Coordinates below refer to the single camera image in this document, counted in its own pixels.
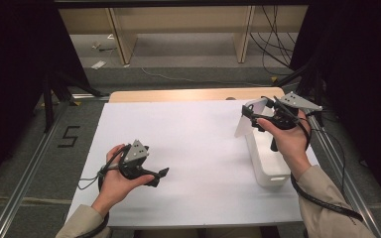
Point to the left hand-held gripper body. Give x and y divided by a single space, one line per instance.
135 153

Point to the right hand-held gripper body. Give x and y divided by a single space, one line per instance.
297 102

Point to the white plastic storage box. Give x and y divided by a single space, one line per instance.
268 165

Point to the person's left hand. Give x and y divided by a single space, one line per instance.
115 191

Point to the person's right hand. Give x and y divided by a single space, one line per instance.
291 145

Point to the black stand legs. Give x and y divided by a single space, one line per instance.
317 89
49 105

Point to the white table mat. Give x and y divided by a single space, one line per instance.
195 148

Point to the black curtain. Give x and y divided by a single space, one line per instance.
360 66
16 66

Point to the white paper scrap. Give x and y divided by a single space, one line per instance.
98 64

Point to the light wooden shelf unit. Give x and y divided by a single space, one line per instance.
185 23

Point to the aluminium floor rail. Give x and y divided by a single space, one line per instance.
23 185
340 172

